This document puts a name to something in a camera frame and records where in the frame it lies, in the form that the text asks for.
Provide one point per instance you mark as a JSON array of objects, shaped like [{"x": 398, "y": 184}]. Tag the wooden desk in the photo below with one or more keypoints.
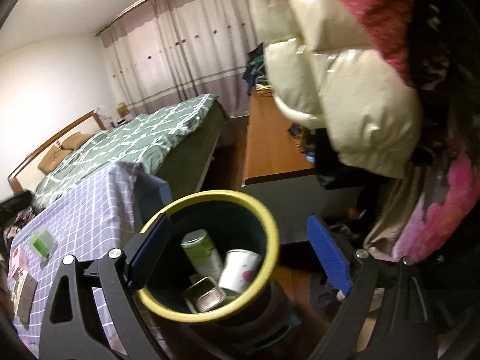
[{"x": 271, "y": 153}]

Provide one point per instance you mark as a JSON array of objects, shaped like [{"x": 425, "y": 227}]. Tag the cream puffer jacket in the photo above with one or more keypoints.
[{"x": 326, "y": 73}]

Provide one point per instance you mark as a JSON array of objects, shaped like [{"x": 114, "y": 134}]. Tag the left brown pillow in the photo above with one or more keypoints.
[{"x": 52, "y": 159}]

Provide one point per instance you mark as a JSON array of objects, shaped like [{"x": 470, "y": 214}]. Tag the brown pillow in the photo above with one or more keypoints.
[
  {"x": 75, "y": 141},
  {"x": 52, "y": 159}
]

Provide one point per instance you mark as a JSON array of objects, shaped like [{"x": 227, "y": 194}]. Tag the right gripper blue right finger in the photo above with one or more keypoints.
[{"x": 331, "y": 257}]

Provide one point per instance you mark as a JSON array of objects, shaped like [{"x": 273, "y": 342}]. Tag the tissue box on far nightstand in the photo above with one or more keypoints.
[{"x": 122, "y": 110}]

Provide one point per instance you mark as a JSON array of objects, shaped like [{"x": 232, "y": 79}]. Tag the pink strawberry milk carton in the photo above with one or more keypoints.
[{"x": 18, "y": 263}]

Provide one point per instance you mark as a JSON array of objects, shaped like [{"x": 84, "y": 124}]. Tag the right brown pillow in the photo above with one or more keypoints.
[{"x": 75, "y": 141}]

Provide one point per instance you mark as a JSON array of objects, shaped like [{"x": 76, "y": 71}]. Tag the blue checkered tablecloth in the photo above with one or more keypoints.
[{"x": 103, "y": 212}]

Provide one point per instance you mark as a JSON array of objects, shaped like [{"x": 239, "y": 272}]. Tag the silver foil tray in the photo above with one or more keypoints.
[{"x": 204, "y": 295}]

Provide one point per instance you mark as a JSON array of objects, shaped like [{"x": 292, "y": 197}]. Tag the yellow rimmed trash bin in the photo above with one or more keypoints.
[{"x": 230, "y": 237}]

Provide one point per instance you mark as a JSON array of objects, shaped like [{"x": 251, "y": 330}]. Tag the dark clothes pile on cabinet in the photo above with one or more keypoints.
[{"x": 16, "y": 213}]

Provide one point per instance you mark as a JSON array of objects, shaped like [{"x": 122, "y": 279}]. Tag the white paper cup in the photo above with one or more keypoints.
[{"x": 240, "y": 268}]

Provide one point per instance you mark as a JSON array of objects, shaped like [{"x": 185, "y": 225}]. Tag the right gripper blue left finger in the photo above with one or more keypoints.
[{"x": 144, "y": 250}]

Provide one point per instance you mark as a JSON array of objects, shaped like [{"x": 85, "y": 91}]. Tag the wooden bed headboard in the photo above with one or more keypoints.
[{"x": 26, "y": 175}]

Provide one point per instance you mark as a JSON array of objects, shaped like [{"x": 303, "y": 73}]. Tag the green plaid duvet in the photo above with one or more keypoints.
[{"x": 147, "y": 139}]

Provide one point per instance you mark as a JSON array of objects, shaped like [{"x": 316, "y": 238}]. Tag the red knit garment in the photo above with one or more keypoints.
[{"x": 386, "y": 23}]

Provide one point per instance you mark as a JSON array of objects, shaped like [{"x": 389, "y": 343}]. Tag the clear bottle green cap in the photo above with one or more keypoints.
[{"x": 43, "y": 243}]

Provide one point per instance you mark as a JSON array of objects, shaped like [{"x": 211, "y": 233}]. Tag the green label bottle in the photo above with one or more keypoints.
[{"x": 202, "y": 253}]

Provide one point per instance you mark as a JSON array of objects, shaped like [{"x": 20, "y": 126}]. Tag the pink floral fabric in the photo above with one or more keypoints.
[{"x": 415, "y": 222}]

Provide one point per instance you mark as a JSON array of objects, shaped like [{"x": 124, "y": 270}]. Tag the clothes pile on desk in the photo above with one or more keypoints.
[{"x": 255, "y": 70}]

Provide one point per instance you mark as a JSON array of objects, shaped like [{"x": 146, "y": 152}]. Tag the pink striped curtain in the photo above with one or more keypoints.
[{"x": 163, "y": 52}]

